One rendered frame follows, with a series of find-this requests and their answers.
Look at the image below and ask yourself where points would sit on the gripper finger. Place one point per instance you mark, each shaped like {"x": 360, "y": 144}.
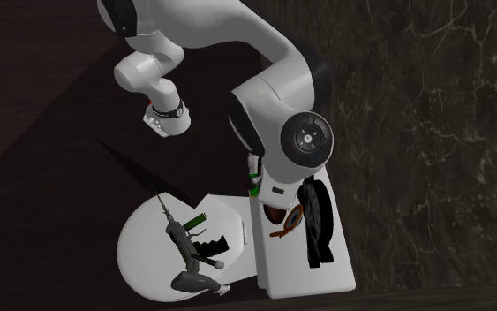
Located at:
{"x": 314, "y": 254}
{"x": 327, "y": 250}

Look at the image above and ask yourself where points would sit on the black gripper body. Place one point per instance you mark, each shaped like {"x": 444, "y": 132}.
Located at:
{"x": 314, "y": 206}

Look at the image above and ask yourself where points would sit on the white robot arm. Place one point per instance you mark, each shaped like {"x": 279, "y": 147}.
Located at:
{"x": 269, "y": 99}

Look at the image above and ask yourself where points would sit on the dark brown ball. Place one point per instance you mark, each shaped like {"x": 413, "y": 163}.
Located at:
{"x": 274, "y": 214}

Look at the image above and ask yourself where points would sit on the white and green small bottle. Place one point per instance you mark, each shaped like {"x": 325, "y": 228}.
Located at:
{"x": 254, "y": 179}

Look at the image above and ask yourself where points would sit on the black toothed clip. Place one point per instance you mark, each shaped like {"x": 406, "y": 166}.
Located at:
{"x": 212, "y": 247}

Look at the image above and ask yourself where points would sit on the black pen with white tip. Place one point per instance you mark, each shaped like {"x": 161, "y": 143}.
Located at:
{"x": 207, "y": 260}

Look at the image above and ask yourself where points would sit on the green marker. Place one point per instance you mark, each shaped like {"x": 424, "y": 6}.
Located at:
{"x": 195, "y": 222}

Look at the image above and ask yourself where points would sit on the grey power drill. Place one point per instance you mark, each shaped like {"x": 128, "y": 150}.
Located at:
{"x": 181, "y": 241}

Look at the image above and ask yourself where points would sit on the dark robot stand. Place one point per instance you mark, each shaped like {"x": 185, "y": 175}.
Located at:
{"x": 110, "y": 125}

